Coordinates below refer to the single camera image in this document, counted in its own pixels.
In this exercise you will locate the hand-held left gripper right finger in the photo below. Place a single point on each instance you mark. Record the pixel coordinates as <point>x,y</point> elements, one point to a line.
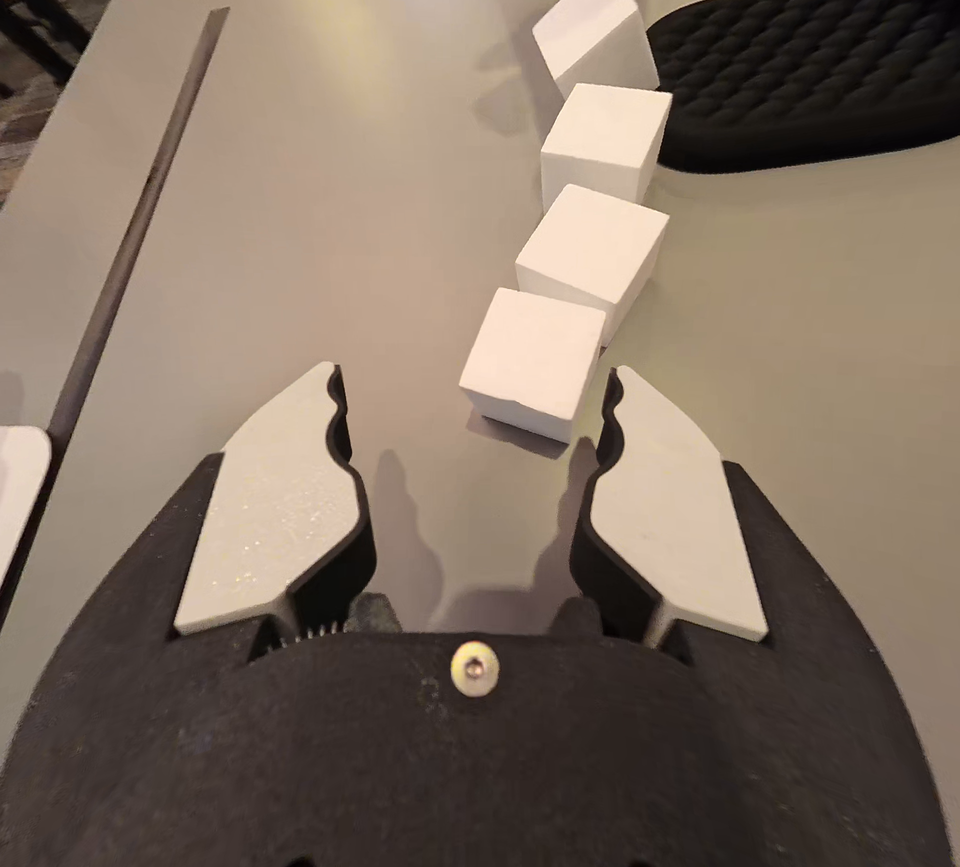
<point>675,522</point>

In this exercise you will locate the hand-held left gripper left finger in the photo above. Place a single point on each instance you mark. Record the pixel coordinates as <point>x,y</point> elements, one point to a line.
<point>277,514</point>

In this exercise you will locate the white hard foam cube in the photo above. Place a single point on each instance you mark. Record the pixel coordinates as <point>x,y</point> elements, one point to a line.
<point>592,19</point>
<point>592,244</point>
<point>532,357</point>
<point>607,132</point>

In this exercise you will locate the white and wooden document stand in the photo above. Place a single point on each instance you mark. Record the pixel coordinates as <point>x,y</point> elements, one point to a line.
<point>19,492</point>

